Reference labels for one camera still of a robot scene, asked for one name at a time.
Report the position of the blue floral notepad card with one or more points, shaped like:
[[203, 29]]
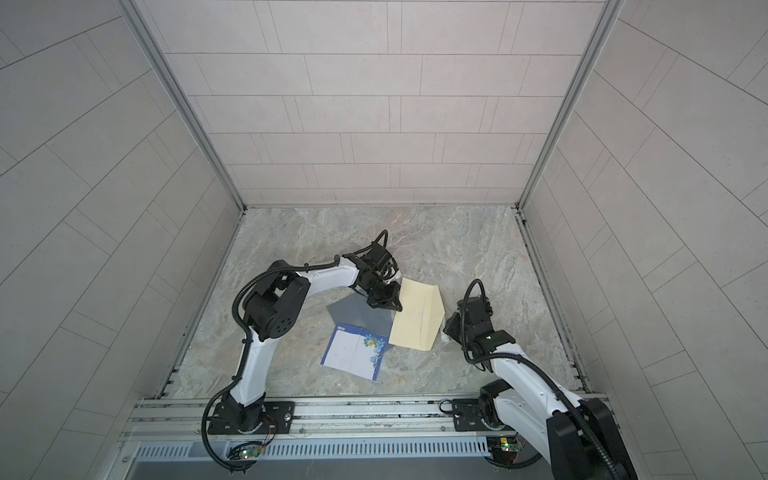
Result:
[[356, 351]]

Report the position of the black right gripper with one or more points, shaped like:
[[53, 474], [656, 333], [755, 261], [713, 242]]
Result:
[[451, 325]]

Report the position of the left green circuit board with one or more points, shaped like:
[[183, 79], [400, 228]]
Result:
[[246, 452]]

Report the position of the metal corner profile left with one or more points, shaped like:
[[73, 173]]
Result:
[[139, 29]]

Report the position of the metal corner profile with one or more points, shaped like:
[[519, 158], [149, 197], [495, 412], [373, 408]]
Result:
[[607, 18], [139, 29]]

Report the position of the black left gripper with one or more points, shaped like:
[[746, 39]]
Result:
[[388, 300]]

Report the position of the green circuit board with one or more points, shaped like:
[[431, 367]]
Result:
[[246, 452], [504, 449]]

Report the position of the grey envelope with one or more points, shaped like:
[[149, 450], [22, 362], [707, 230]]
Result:
[[354, 310]]

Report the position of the metal corner profile right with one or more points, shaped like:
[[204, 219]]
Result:
[[607, 18]]

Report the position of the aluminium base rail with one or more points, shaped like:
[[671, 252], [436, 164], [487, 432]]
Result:
[[317, 428]]

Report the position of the cream yellow envelope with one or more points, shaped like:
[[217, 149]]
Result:
[[416, 325]]

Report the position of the right green circuit board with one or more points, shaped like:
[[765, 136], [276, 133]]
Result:
[[504, 449]]

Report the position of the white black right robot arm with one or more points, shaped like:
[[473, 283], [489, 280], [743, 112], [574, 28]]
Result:
[[578, 437]]

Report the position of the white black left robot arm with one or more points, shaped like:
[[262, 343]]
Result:
[[268, 307]]

